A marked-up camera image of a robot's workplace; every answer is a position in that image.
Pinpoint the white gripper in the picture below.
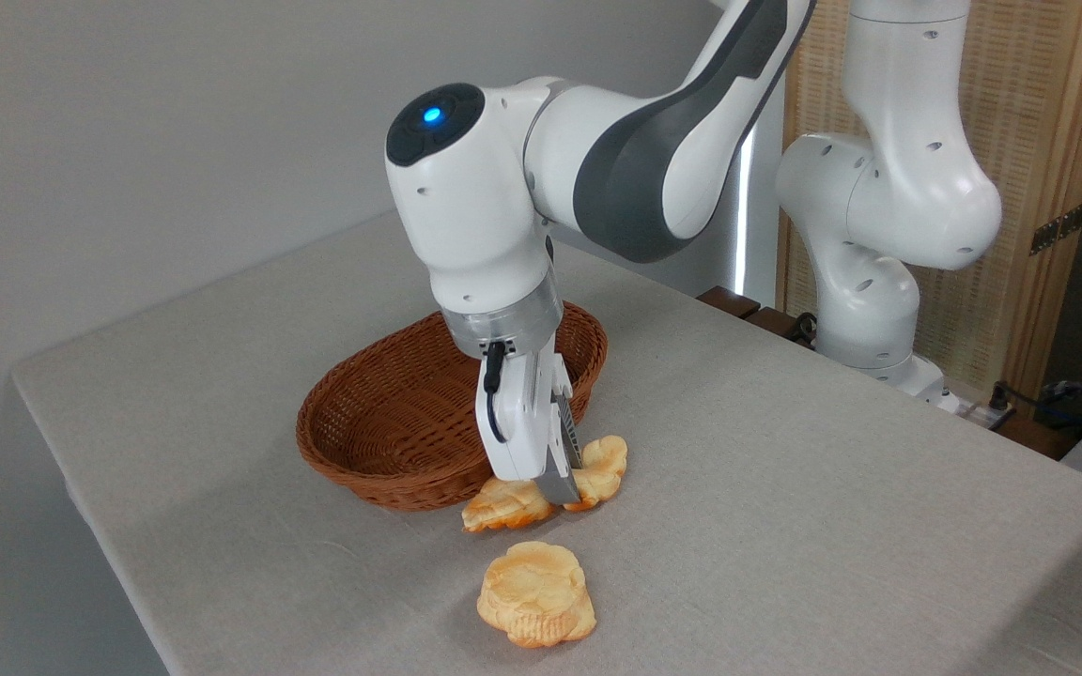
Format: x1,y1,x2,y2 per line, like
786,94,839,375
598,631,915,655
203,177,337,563
475,329,585,508

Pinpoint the long leaf-shaped bread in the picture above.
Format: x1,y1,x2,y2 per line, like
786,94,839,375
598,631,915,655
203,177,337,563
462,435,628,534

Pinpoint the round golden bread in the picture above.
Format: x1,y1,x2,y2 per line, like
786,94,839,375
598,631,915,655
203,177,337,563
477,541,596,649

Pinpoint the brown oval wicker basket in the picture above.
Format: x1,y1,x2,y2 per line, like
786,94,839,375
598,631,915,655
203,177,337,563
296,300,609,513

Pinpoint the grey tablecloth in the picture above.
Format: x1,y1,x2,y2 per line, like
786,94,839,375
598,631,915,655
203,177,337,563
12,211,1082,676

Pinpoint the dark brown wooden block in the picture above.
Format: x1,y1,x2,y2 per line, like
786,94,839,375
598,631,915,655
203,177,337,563
697,286,762,320
746,306,812,345

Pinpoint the white power strip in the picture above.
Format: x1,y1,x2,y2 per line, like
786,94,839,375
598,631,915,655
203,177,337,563
958,400,1017,433

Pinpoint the dark metal screen hinge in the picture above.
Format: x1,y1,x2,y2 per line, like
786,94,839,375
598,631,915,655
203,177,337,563
1029,202,1082,256

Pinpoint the wooden woven folding screen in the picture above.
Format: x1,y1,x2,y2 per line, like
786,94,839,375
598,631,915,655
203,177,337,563
779,0,1082,397

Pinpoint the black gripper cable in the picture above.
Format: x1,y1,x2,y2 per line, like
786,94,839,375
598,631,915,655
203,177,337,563
483,341,510,444

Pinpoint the black cable bundle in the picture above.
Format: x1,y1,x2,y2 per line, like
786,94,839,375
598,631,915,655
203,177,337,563
1009,378,1082,444

